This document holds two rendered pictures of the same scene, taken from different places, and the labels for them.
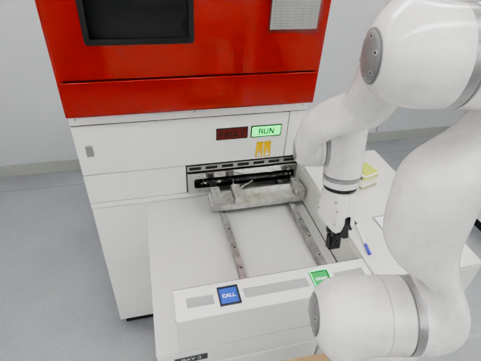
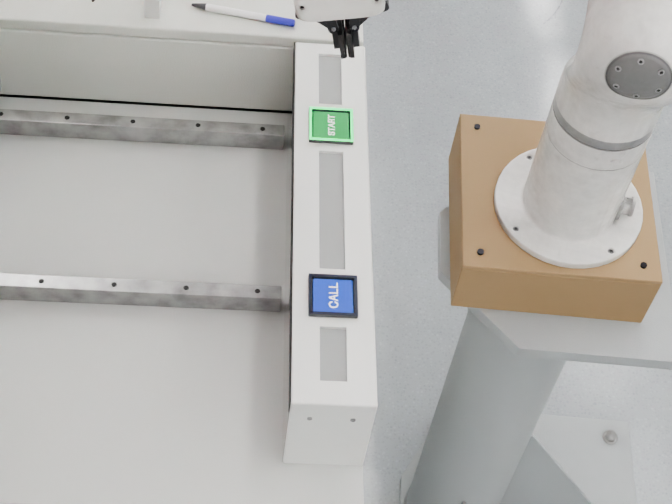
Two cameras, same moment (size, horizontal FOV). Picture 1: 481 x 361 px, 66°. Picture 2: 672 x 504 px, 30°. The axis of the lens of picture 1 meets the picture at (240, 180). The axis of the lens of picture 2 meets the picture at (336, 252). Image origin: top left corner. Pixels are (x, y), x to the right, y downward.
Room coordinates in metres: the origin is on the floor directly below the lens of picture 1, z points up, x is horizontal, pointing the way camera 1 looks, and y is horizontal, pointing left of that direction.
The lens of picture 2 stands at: (0.47, 0.82, 2.13)
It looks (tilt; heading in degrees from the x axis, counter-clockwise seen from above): 53 degrees down; 278
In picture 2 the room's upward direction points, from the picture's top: 9 degrees clockwise
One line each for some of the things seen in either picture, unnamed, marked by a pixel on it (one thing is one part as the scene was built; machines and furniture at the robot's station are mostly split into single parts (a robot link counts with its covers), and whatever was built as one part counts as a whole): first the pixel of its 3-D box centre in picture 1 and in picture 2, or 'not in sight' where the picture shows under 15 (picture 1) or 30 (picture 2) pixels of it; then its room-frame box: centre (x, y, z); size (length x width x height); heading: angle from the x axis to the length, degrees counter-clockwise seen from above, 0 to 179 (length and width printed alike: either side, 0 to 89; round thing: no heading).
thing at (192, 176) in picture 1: (243, 177); not in sight; (1.18, -0.01, 0.89); 0.44 x 0.02 x 0.10; 106
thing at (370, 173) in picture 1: (363, 176); not in sight; (1.09, -0.45, 1.00); 0.07 x 0.07 x 0.07; 31
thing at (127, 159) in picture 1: (197, 153); not in sight; (1.15, 0.17, 1.02); 0.82 x 0.03 x 0.40; 106
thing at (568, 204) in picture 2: not in sight; (584, 161); (0.34, -0.25, 1.01); 0.19 x 0.19 x 0.18
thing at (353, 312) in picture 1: (361, 335); (629, 58); (0.34, -0.21, 1.22); 0.19 x 0.12 x 0.24; 93
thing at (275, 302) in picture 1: (275, 302); (326, 240); (0.62, -0.12, 0.89); 0.55 x 0.09 x 0.14; 106
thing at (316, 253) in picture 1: (303, 230); (100, 127); (0.97, -0.24, 0.84); 0.50 x 0.02 x 0.03; 16
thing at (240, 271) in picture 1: (231, 241); (78, 289); (0.89, 0.02, 0.84); 0.50 x 0.02 x 0.03; 16
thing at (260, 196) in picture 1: (256, 197); not in sight; (1.10, -0.06, 0.87); 0.36 x 0.08 x 0.03; 106
